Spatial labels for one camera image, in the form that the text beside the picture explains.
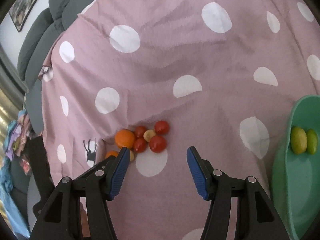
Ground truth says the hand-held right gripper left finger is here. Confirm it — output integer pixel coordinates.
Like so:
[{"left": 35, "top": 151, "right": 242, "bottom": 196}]
[{"left": 29, "top": 147, "right": 130, "bottom": 240}]

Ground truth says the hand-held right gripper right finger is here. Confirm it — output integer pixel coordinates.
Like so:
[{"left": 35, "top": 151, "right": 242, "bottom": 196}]
[{"left": 186, "top": 147, "right": 292, "bottom": 240}]

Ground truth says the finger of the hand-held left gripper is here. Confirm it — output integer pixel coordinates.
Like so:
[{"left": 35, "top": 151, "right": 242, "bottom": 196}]
[{"left": 74, "top": 156, "right": 119, "bottom": 180}]

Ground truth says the large orange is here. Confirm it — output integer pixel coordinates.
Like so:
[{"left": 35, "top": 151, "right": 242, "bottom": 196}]
[{"left": 115, "top": 129, "right": 136, "bottom": 149}]

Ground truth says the small red tomato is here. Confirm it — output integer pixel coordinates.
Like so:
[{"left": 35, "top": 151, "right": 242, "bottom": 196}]
[
  {"left": 132, "top": 138, "right": 147, "bottom": 153},
  {"left": 134, "top": 126, "right": 148, "bottom": 139}
]

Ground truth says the large red tomato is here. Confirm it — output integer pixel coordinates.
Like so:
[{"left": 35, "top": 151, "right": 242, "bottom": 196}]
[
  {"left": 149, "top": 135, "right": 167, "bottom": 153},
  {"left": 154, "top": 120, "right": 170, "bottom": 135}
]

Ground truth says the green plastic bowl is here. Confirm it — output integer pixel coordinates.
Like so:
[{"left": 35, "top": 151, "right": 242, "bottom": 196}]
[{"left": 272, "top": 95, "right": 320, "bottom": 240}]

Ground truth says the pile of colourful clothes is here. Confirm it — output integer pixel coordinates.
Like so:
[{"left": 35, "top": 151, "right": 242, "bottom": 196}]
[{"left": 4, "top": 110, "right": 34, "bottom": 175}]

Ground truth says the blue cloth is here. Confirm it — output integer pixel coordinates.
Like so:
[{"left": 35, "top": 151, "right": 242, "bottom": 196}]
[{"left": 0, "top": 160, "right": 30, "bottom": 238}]

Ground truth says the pink polka-dot blanket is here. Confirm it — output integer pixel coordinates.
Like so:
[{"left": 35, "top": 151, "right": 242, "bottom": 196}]
[{"left": 41, "top": 0, "right": 320, "bottom": 240}]

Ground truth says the yellow-green tomato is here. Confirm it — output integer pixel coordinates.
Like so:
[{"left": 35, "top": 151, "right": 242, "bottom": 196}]
[{"left": 290, "top": 127, "right": 307, "bottom": 155}]

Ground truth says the green tomato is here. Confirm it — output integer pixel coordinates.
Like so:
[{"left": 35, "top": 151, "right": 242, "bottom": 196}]
[{"left": 305, "top": 129, "right": 318, "bottom": 155}]

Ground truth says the grey sofa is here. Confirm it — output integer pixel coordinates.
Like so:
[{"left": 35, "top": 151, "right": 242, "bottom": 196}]
[{"left": 17, "top": 0, "right": 118, "bottom": 133}]

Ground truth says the wall poster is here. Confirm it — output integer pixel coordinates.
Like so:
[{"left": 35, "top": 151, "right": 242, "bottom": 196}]
[{"left": 9, "top": 0, "right": 52, "bottom": 32}]

